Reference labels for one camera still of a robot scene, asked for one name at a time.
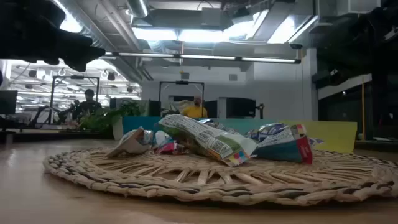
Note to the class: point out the blue label Chewy granola bar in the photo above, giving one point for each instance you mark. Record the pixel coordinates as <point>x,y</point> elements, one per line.
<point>264,130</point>

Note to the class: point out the light blue red-ended granola bar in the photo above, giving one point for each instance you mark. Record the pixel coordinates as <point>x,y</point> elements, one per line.
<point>280,152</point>

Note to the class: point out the white green label granola bar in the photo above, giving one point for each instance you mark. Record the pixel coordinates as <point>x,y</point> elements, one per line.
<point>224,127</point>

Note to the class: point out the grey wall vent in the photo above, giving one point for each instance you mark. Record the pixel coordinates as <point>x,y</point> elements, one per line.
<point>233,77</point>

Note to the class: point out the green white granola bar wrapper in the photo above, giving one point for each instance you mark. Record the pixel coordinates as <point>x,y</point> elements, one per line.
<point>214,141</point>

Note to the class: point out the yellow plastic bin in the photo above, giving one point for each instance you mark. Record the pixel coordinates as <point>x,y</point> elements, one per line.
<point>335,137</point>

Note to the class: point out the black background robot arm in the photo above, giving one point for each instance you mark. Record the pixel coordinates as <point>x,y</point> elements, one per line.
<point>43,113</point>

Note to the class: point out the black metal station frame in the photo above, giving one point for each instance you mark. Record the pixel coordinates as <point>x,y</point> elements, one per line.
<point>182,82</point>
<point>76,76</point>

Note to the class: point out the silver white granola bar wrapper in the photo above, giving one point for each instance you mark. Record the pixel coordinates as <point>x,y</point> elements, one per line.
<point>133,143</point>

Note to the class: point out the white plant pot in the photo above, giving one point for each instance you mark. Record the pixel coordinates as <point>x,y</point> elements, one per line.
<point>117,130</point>

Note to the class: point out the dark blue plastic bin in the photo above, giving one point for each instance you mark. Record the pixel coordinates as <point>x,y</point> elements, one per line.
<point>136,124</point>

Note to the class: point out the long ceiling light fixture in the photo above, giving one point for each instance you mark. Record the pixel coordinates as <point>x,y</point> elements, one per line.
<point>205,57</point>

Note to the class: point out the green potted plant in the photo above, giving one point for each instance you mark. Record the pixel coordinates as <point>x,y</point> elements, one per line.
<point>102,119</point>

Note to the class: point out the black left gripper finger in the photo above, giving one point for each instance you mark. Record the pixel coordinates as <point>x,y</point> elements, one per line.
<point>81,51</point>

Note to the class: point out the black monitor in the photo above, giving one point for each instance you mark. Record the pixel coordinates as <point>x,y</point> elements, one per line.
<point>241,107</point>
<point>7,102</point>

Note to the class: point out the black ceiling camera dome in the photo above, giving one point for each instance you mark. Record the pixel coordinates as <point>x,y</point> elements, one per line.
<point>296,46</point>

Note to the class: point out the person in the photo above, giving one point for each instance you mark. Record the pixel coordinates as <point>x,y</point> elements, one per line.
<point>195,112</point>
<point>88,107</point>

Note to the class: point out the red label Chewy granola bar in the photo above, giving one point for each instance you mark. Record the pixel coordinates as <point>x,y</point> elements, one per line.
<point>171,148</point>

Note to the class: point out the round woven straw placemat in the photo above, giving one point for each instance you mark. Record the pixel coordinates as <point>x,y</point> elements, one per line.
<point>199,182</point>

